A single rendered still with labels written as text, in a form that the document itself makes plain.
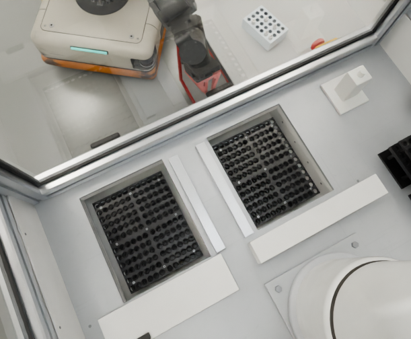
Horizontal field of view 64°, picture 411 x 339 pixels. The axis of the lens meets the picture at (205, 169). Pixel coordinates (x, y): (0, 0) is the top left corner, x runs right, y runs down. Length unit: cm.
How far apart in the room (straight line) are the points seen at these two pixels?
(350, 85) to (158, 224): 54
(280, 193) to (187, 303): 33
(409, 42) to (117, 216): 80
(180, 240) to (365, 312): 43
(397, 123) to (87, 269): 79
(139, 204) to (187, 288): 22
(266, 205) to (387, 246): 27
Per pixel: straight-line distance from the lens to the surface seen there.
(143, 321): 72
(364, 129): 88
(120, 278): 85
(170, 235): 77
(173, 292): 71
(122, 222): 79
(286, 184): 82
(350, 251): 78
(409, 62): 98
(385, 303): 46
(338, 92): 88
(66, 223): 77
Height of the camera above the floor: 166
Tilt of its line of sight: 73 degrees down
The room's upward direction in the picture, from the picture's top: 6 degrees clockwise
